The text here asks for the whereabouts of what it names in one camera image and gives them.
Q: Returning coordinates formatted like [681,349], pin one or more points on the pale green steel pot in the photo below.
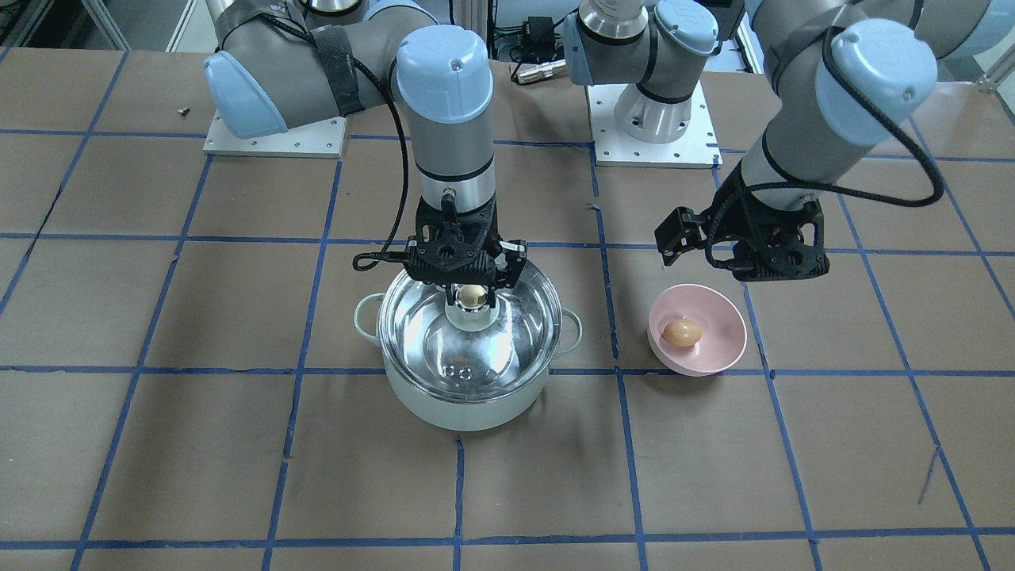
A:
[456,415]

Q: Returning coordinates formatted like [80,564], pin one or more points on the glass pot lid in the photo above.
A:
[470,355]

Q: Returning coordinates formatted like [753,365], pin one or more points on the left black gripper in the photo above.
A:
[742,235]

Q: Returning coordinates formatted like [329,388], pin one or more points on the silver cylindrical connector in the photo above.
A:
[540,72]

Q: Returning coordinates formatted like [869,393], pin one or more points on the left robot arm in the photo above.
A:
[847,74]

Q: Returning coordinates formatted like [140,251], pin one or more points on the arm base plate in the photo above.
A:
[320,140]
[629,130]

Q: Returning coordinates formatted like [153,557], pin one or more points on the brown egg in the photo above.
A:
[682,333]

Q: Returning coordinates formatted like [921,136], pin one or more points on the pink bowl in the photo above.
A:
[724,330]

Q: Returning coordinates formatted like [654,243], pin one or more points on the black power adapter background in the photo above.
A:
[538,33]

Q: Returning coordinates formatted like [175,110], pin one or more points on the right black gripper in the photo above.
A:
[514,268]

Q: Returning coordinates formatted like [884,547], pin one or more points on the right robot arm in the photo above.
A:
[274,70]

